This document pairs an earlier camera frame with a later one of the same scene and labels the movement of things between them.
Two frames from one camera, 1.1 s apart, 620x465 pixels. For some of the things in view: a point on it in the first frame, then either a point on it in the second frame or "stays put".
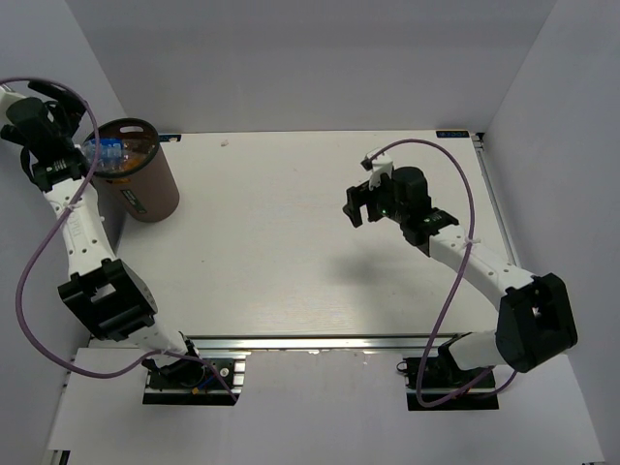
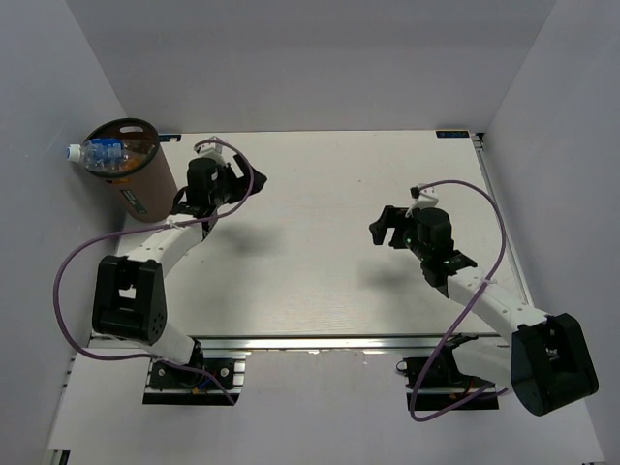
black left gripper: (72, 109) to (240, 184)
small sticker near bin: (170, 138) stays put
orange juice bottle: (136, 153) stays put
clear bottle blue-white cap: (110, 152) stays put
